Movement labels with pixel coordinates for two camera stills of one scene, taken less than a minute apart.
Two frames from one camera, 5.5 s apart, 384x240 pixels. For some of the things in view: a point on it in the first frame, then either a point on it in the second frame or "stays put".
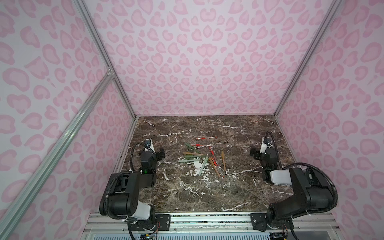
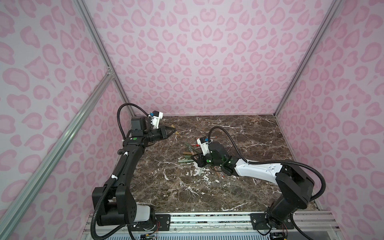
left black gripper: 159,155 to 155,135
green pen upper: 192,148 stays put
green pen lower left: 188,160 stays put
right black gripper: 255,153 to 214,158
